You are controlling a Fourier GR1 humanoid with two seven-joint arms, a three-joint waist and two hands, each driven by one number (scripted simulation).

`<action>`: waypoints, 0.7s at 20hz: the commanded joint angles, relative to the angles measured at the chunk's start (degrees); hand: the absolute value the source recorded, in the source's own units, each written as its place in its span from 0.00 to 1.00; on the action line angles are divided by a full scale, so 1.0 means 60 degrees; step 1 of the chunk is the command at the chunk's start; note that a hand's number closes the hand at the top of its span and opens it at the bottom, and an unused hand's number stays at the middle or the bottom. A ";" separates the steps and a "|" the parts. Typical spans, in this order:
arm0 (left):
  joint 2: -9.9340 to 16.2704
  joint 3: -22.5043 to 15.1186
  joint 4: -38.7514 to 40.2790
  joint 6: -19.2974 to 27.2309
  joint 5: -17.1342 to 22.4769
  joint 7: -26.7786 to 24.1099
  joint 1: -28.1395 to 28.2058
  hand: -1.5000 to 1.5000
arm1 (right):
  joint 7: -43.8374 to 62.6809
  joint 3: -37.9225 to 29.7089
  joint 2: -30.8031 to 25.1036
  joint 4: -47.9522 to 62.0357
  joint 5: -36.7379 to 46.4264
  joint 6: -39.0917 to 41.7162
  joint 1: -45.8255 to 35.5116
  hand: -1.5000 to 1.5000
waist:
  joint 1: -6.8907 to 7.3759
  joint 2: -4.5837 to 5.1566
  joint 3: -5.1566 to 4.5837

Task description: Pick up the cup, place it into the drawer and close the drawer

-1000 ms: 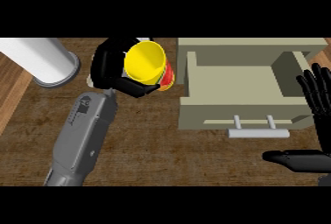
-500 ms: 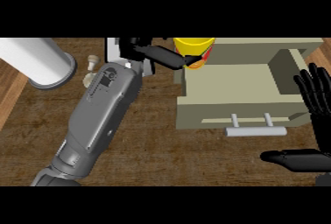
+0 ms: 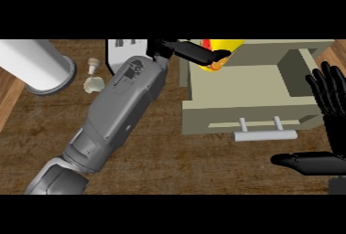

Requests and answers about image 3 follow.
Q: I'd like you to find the small pale mushroom-shaped piece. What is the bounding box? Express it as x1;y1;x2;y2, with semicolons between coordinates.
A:
85;57;101;76

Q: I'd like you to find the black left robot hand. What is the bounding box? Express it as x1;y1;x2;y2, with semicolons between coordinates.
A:
144;38;233;67

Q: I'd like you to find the white cylinder with grey rim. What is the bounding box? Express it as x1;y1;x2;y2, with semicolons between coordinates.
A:
0;38;78;96

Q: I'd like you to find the beige open drawer box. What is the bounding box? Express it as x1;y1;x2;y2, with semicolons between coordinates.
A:
178;38;338;108

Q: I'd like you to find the white appliance with black edge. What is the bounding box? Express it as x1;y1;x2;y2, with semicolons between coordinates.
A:
104;38;150;76

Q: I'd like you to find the pale grey drawer handle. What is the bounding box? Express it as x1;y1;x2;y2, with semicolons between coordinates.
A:
232;116;298;143

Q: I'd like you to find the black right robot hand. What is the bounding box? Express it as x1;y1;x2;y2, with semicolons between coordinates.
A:
269;60;346;176

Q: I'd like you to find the beige drawer front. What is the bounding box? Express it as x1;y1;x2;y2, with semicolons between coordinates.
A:
180;103;323;135

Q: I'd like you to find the pale cream shell-shaped piece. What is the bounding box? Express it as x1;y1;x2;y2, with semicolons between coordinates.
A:
82;75;106;94

